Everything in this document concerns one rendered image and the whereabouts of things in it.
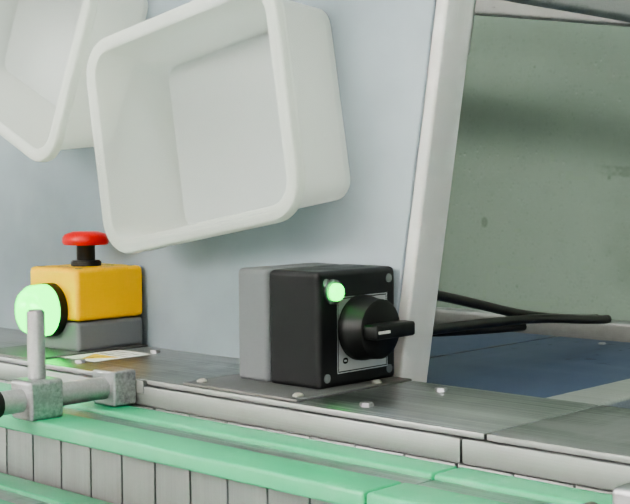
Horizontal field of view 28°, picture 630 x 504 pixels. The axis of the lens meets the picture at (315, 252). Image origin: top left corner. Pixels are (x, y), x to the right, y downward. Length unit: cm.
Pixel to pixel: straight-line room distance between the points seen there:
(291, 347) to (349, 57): 22
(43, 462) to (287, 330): 26
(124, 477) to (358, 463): 26
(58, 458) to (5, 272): 33
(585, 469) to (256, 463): 18
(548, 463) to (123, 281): 51
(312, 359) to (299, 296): 4
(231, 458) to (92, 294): 37
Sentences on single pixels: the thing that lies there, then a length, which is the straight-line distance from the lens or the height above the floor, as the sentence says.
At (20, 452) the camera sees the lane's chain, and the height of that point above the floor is 88.
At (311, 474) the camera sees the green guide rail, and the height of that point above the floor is 95.
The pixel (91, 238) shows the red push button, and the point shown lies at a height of 80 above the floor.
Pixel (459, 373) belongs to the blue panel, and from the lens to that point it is 106.
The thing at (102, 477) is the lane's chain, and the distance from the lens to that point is 96.
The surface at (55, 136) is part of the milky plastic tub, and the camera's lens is 108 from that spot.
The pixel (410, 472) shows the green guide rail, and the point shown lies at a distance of 70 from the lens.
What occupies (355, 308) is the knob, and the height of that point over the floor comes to 81.
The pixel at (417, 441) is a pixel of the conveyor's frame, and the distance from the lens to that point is 73.
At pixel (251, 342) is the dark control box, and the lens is 88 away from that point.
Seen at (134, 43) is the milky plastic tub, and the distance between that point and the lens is 100.
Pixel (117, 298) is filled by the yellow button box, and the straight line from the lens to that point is 108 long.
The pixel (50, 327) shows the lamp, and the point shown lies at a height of 84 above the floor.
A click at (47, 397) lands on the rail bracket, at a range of 87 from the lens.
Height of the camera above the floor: 143
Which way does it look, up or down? 46 degrees down
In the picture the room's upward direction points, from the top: 94 degrees counter-clockwise
